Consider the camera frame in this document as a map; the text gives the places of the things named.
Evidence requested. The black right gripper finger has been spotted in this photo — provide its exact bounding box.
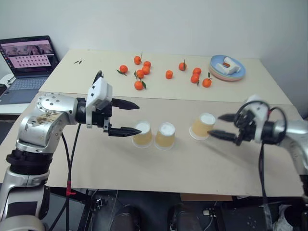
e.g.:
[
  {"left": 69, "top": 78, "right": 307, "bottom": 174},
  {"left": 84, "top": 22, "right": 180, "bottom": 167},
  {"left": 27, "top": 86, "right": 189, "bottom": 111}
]
[
  {"left": 207, "top": 129, "right": 240, "bottom": 143},
  {"left": 217, "top": 113, "right": 236, "bottom": 122}
]

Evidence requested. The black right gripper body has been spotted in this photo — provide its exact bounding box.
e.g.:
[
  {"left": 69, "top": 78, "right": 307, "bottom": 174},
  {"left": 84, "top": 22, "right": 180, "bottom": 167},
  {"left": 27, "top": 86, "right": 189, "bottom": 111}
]
[{"left": 234, "top": 108, "right": 256, "bottom": 147}]

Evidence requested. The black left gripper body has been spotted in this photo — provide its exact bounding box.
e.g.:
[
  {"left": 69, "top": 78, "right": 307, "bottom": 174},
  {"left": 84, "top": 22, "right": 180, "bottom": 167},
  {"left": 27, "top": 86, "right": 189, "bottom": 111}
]
[{"left": 92, "top": 100, "right": 114, "bottom": 133}]

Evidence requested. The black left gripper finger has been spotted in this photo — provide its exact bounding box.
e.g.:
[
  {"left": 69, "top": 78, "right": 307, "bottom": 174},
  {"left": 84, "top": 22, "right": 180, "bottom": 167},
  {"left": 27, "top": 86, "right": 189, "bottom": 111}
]
[
  {"left": 111, "top": 98, "right": 141, "bottom": 111},
  {"left": 107, "top": 126, "right": 142, "bottom": 138}
]

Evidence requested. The yellow paper cup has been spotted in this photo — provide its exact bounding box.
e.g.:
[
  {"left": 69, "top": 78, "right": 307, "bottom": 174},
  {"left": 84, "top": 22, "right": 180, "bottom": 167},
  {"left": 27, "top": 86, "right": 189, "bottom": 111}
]
[
  {"left": 131, "top": 121, "right": 154, "bottom": 149},
  {"left": 189, "top": 112, "right": 217, "bottom": 141},
  {"left": 154, "top": 122, "right": 177, "bottom": 151}
]

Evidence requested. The pink plate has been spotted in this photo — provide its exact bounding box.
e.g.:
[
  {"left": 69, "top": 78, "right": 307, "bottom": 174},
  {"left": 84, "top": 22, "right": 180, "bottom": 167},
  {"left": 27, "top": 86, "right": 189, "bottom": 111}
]
[{"left": 208, "top": 64, "right": 246, "bottom": 83}]

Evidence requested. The white plastic part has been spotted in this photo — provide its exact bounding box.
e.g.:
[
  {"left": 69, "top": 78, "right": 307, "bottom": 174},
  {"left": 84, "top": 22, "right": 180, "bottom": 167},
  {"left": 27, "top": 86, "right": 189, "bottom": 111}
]
[{"left": 214, "top": 57, "right": 242, "bottom": 75}]

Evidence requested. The light blue plate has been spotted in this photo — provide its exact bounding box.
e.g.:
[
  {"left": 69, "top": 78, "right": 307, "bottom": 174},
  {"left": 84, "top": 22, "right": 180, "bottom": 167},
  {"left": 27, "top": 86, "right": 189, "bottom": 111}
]
[{"left": 209, "top": 54, "right": 247, "bottom": 79}]

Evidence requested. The brown cardboard piece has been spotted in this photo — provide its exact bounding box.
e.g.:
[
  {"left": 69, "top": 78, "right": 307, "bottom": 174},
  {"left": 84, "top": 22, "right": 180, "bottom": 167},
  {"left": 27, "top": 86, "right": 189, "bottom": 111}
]
[{"left": 180, "top": 193, "right": 233, "bottom": 202}]

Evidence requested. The dark rounded shape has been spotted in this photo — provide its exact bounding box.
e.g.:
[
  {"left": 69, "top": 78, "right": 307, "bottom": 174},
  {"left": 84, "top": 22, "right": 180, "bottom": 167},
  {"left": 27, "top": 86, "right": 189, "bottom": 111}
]
[{"left": 112, "top": 204, "right": 143, "bottom": 231}]

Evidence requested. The open grey laptop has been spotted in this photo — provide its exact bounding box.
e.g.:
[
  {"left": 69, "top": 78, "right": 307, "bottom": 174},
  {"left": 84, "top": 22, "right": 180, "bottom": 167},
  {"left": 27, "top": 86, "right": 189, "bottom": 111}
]
[{"left": 0, "top": 35, "right": 60, "bottom": 105}]

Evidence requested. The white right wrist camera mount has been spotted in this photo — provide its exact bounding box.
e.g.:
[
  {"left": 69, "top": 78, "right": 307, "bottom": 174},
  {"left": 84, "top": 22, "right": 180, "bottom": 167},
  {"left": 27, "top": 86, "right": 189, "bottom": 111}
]
[{"left": 245, "top": 94, "right": 270, "bottom": 143}]

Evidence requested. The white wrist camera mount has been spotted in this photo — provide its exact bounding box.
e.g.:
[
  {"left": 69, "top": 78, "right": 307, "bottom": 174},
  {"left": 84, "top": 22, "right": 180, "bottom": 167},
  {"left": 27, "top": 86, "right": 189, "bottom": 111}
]
[
  {"left": 85, "top": 77, "right": 113, "bottom": 128},
  {"left": 245, "top": 94, "right": 270, "bottom": 143}
]

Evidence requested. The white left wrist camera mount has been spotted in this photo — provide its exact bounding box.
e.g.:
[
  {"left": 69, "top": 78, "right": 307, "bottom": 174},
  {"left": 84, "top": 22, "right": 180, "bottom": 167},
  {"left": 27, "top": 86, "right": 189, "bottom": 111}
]
[{"left": 85, "top": 77, "right": 113, "bottom": 128}]

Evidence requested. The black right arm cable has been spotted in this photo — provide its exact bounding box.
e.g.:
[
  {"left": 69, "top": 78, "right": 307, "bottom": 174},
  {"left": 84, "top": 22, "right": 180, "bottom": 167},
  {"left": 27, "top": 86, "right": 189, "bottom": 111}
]
[{"left": 234, "top": 100, "right": 288, "bottom": 231}]

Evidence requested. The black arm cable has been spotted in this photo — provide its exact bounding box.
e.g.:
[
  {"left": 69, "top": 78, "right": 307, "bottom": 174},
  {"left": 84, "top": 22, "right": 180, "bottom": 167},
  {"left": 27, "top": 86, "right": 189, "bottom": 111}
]
[
  {"left": 234, "top": 100, "right": 288, "bottom": 231},
  {"left": 47, "top": 123, "right": 82, "bottom": 231}
]

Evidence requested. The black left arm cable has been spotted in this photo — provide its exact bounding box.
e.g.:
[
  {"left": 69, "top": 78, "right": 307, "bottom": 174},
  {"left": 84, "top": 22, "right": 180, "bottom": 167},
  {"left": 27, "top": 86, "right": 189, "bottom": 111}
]
[{"left": 47, "top": 123, "right": 82, "bottom": 231}]

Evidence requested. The red cable tie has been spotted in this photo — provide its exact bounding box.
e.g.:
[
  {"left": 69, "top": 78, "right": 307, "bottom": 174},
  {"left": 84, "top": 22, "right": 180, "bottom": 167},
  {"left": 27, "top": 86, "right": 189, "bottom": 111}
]
[{"left": 66, "top": 181, "right": 77, "bottom": 196}]

